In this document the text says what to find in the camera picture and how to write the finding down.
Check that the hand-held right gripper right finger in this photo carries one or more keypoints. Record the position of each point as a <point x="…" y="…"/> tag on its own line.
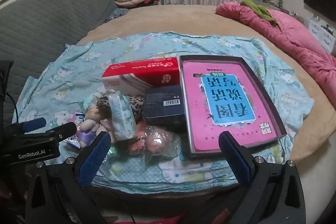
<point x="235" y="158"/>

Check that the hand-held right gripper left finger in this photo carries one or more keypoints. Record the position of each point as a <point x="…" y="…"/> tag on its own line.
<point x="94" y="158"/>

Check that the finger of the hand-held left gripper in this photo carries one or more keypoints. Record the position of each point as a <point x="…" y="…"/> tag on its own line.
<point x="34" y="123"/>
<point x="64" y="130"/>

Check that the small white printed packet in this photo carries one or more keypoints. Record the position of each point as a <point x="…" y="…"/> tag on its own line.
<point x="73" y="141"/>

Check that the small doll with lilac dress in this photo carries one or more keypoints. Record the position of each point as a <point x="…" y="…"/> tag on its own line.
<point x="89" y="129"/>

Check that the green white tissue pack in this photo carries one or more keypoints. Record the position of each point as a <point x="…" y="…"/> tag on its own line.
<point x="122" y="116"/>

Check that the orange sponge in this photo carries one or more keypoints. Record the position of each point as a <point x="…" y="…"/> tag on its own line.
<point x="155" y="142"/>

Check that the purple cardboard tray box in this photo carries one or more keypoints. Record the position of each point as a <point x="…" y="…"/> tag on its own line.
<point x="257" y="92"/>

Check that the pink book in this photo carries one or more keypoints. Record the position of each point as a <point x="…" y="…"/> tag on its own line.
<point x="228" y="98"/>

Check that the teal cartoon cat printed blanket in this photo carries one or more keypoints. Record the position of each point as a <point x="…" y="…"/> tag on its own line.
<point x="78" y="69"/>

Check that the dark blue box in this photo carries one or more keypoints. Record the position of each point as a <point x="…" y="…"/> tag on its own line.
<point x="164" y="108"/>

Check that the grey quilted headboard cushion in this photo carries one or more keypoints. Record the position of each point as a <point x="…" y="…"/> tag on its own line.
<point x="39" y="29"/>

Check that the red and white tissue box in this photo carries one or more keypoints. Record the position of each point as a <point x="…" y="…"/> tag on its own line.
<point x="141" y="74"/>

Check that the dark floral pillow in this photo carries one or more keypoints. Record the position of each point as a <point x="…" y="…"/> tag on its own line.
<point x="116" y="14"/>

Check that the pink quilt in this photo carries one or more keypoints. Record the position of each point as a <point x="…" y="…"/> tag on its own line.
<point x="288" y="29"/>

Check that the beige bed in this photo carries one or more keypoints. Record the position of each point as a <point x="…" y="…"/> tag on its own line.
<point x="183" y="19"/>

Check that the green cloth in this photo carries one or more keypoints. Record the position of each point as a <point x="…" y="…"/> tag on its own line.
<point x="258" y="7"/>

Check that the white drawer cabinet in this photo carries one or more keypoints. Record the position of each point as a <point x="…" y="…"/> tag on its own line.
<point x="321" y="32"/>

